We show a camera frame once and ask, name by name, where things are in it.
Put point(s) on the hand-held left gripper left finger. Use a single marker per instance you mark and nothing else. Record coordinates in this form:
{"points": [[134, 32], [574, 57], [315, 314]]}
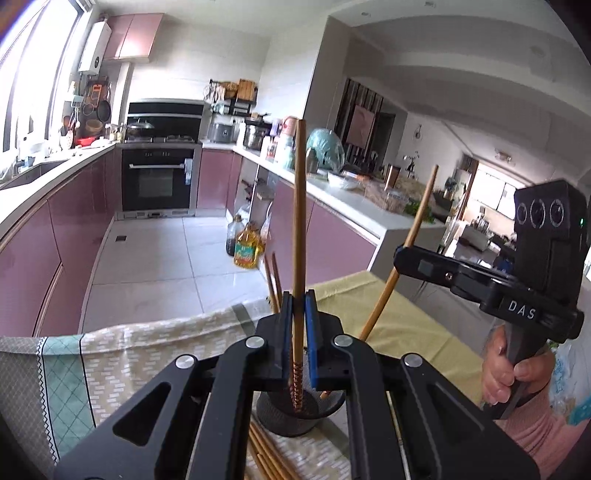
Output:
{"points": [[288, 332]]}

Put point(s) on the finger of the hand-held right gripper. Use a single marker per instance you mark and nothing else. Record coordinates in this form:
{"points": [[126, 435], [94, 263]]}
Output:
{"points": [[425, 267]]}

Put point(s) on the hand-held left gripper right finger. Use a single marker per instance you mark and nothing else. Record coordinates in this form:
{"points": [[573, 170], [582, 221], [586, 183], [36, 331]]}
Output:
{"points": [[311, 332]]}

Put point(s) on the spiral-tipped wooden chopstick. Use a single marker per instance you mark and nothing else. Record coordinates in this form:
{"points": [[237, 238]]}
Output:
{"points": [[300, 207], [277, 277], [418, 217], [270, 286]]}

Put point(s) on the black mesh utensil holder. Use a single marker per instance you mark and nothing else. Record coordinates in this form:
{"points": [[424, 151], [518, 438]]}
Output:
{"points": [[277, 415]]}

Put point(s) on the bundle of wooden chopsticks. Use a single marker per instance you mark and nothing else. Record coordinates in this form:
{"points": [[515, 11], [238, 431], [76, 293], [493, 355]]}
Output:
{"points": [[270, 457]]}

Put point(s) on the person's right forearm pink sleeve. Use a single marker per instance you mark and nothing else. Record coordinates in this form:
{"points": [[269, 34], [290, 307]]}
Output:
{"points": [[540, 424]]}

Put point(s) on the person's right hand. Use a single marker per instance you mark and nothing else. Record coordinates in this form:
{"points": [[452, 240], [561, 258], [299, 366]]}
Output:
{"points": [[494, 374]]}

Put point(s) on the green leafy vegetables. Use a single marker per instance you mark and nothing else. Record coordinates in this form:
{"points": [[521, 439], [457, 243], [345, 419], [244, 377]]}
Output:
{"points": [[427, 213]]}

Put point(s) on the plain yellow cloth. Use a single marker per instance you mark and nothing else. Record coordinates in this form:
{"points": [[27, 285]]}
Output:
{"points": [[415, 332]]}

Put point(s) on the clear plastic food container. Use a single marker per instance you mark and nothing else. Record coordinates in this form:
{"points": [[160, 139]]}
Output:
{"points": [[385, 198]]}

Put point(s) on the pink base cabinets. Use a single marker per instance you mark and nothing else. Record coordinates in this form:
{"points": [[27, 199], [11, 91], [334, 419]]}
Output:
{"points": [[46, 258], [341, 240]]}

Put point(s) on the yellow cooking oil bottle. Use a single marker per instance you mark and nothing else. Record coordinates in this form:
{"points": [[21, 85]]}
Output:
{"points": [[247, 249]]}

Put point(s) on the brown cup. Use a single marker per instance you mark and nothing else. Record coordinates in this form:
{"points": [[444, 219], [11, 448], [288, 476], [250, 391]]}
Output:
{"points": [[392, 176]]}

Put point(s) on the dark sauce bottle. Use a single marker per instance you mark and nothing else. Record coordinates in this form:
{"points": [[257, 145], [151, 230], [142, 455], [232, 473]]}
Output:
{"points": [[233, 237]]}

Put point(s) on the white shallow bowl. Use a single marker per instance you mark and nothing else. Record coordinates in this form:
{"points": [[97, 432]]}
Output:
{"points": [[344, 182]]}

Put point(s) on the white teal printed bag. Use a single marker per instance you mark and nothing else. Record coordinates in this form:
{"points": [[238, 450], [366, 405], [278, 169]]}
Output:
{"points": [[570, 378]]}

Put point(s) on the patterned green beige tablecloth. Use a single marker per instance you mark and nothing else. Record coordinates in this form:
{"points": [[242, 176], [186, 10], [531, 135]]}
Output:
{"points": [[138, 350]]}

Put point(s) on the teal mesh food cover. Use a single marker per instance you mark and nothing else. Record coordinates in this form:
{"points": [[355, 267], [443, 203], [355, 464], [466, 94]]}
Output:
{"points": [[328, 147]]}

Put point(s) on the steel thermos flask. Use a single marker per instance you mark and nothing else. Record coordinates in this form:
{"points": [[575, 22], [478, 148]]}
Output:
{"points": [[312, 161]]}

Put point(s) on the dark slatted partition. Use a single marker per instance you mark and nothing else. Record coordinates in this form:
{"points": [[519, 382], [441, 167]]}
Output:
{"points": [[344, 120]]}

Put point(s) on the pink kettle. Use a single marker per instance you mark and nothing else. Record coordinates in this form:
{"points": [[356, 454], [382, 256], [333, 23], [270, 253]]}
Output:
{"points": [[291, 127]]}

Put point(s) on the stainless steel stockpot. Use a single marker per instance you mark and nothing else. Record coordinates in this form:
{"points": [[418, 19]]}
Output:
{"points": [[255, 137]]}

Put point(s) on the built-in black oven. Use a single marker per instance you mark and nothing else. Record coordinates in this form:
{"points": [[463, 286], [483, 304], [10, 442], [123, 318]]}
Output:
{"points": [[157, 184]]}

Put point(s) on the silver rice cooker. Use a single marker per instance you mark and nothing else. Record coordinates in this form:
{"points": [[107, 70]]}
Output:
{"points": [[222, 132]]}

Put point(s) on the black frying pan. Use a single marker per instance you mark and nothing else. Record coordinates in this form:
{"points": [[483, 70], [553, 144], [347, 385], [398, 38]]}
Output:
{"points": [[257, 120]]}

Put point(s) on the black range hood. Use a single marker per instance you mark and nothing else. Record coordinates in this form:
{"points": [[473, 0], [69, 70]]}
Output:
{"points": [[166, 117]]}

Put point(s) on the black wok with lid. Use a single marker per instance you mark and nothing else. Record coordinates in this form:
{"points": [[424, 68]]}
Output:
{"points": [[140, 129]]}

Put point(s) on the hanging kitchen utensil rack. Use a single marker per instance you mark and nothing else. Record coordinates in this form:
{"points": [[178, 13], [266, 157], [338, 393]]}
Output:
{"points": [[92, 106]]}

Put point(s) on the kitchen sink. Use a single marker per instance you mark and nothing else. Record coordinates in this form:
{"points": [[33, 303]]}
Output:
{"points": [[32, 173]]}

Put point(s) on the white water heater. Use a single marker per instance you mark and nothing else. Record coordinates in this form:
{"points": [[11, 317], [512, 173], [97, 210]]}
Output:
{"points": [[94, 46]]}

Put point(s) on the kitchen window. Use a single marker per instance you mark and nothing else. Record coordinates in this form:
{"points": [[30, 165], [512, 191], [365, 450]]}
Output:
{"points": [[32, 83]]}

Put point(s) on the round wall clock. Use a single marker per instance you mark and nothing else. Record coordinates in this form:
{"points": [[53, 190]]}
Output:
{"points": [[419, 133]]}

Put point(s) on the pink wall picture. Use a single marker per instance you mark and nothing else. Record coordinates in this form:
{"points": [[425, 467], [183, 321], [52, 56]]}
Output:
{"points": [[361, 125]]}

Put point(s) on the black wall shelf rack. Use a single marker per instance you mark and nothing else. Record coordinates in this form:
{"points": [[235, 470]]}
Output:
{"points": [[231, 108]]}

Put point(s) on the pink wall cabinet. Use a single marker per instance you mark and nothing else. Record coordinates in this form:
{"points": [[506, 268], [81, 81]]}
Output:
{"points": [[134, 37]]}

